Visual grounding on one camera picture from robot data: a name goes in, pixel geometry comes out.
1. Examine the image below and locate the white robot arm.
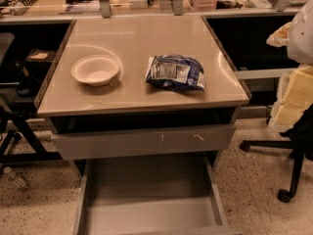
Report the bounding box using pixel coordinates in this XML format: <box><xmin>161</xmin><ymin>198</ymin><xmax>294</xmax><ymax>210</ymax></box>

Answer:
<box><xmin>266</xmin><ymin>0</ymin><xmax>313</xmax><ymax>132</ymax></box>

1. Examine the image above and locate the grey top drawer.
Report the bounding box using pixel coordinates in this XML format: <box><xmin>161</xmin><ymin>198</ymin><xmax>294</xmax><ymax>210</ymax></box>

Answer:
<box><xmin>52</xmin><ymin>124</ymin><xmax>235</xmax><ymax>160</ymax></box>

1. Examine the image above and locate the grey drawer cabinet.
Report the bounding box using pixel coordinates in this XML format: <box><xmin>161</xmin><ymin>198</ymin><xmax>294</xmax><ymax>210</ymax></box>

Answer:
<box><xmin>34</xmin><ymin>15</ymin><xmax>252</xmax><ymax>181</ymax></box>

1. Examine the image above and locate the black office chair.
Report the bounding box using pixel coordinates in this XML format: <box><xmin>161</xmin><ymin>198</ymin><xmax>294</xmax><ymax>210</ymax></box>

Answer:
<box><xmin>240</xmin><ymin>105</ymin><xmax>313</xmax><ymax>203</ymax></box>

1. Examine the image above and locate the blue chip bag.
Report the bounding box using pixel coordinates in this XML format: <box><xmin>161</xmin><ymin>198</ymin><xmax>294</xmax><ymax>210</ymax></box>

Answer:
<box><xmin>146</xmin><ymin>54</ymin><xmax>204</xmax><ymax>92</ymax></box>

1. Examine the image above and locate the white paper bowl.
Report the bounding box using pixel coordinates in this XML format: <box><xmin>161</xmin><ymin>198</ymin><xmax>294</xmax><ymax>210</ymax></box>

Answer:
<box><xmin>71</xmin><ymin>55</ymin><xmax>120</xmax><ymax>87</ymax></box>

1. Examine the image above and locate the black stool left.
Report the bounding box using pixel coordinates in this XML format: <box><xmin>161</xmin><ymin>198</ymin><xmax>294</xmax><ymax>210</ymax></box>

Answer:
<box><xmin>0</xmin><ymin>32</ymin><xmax>61</xmax><ymax>164</ymax></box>

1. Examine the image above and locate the clear plastic bottle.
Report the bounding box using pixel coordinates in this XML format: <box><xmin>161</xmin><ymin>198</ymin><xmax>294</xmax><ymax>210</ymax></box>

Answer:
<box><xmin>3</xmin><ymin>166</ymin><xmax>27</xmax><ymax>189</ymax></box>

